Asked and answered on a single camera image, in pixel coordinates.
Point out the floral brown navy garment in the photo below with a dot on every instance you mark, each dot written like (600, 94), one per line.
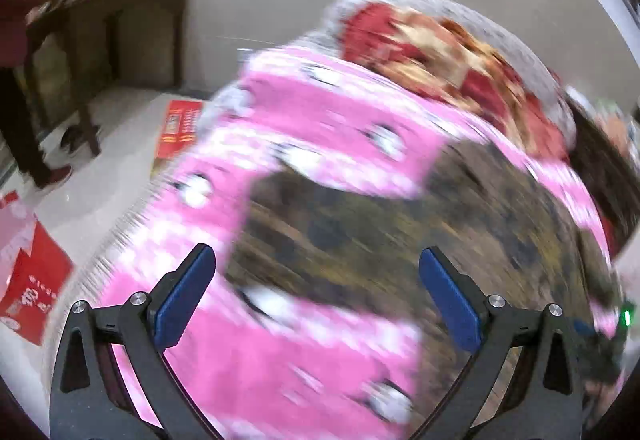
(494, 222)

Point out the dark wooden side table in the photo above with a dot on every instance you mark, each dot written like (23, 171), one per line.
(66, 21)

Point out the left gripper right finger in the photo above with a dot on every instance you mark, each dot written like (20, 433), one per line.
(544, 397)

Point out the pink penguin blanket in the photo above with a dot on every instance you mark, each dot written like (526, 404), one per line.
(270, 365)

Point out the red poster on floor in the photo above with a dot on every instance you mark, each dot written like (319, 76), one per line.
(34, 269)

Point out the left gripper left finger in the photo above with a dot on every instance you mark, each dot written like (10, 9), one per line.
(111, 379)

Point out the dark wooden headboard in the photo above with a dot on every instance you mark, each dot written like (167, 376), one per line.
(609, 178)

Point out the red gold quilt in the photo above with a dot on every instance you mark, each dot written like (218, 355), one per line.
(437, 59)

